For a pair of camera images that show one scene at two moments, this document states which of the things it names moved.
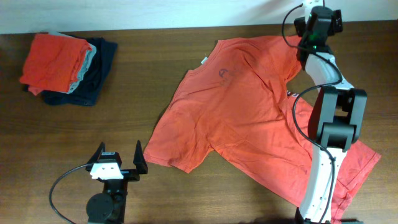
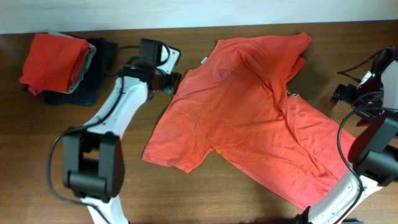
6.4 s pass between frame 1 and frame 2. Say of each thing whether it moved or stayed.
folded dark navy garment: stayed
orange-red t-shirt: stayed
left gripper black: moved
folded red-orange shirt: stayed
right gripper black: moved
